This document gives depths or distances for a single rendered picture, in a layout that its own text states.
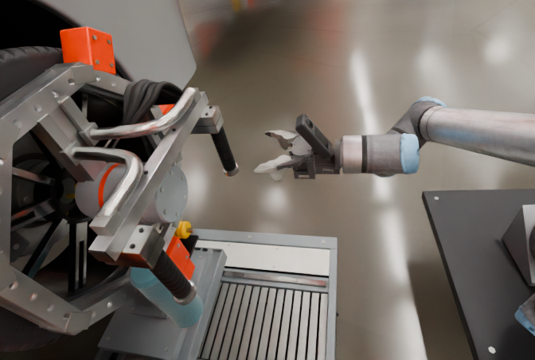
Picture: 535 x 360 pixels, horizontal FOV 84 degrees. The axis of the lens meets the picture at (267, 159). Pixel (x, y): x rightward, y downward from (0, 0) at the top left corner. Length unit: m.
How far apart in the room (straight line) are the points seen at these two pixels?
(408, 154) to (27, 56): 0.79
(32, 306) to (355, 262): 1.18
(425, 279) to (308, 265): 0.49
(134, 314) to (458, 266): 1.16
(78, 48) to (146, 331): 0.96
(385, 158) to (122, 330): 1.10
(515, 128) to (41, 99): 0.80
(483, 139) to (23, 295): 0.84
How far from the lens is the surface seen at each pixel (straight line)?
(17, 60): 0.75
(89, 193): 0.74
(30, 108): 0.64
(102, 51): 0.78
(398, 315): 1.41
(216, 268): 1.36
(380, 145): 0.70
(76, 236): 0.86
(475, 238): 1.28
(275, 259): 1.42
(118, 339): 1.35
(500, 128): 0.65
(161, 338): 1.27
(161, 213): 0.66
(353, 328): 1.37
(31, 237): 0.97
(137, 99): 0.70
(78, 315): 0.76
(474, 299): 1.16
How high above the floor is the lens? 1.31
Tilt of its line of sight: 42 degrees down
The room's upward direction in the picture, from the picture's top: 14 degrees counter-clockwise
